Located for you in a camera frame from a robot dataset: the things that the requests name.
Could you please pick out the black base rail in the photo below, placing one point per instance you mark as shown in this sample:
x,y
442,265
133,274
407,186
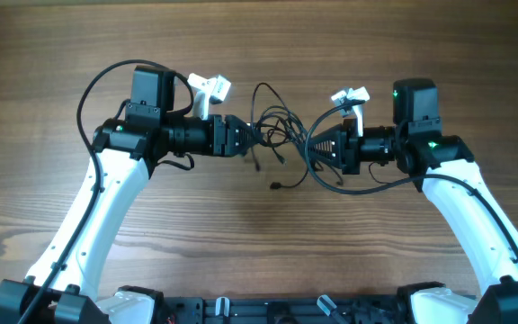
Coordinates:
x,y
281,310

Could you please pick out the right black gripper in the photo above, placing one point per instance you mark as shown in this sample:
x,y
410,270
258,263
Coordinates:
x,y
341,156

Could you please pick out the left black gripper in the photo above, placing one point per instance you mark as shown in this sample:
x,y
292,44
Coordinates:
x,y
226,146

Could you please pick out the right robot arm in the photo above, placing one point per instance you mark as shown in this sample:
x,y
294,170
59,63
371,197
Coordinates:
x,y
444,170

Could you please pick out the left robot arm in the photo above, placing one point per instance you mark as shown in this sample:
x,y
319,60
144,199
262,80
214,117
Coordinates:
x,y
167,117

